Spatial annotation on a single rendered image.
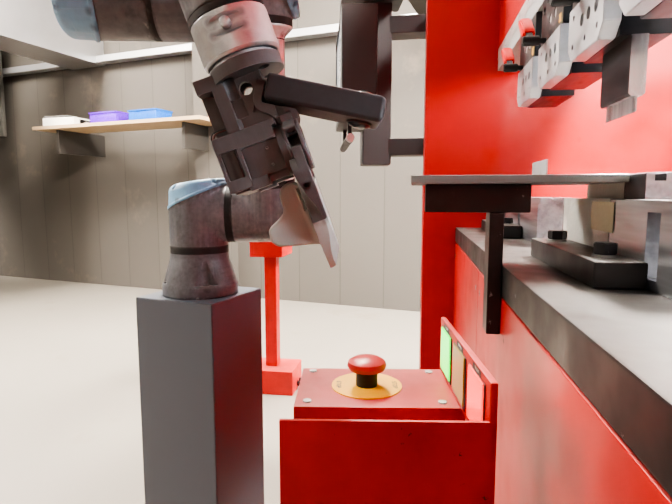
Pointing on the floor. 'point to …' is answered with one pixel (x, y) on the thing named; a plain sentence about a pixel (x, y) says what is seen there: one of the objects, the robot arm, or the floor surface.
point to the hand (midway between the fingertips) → (335, 252)
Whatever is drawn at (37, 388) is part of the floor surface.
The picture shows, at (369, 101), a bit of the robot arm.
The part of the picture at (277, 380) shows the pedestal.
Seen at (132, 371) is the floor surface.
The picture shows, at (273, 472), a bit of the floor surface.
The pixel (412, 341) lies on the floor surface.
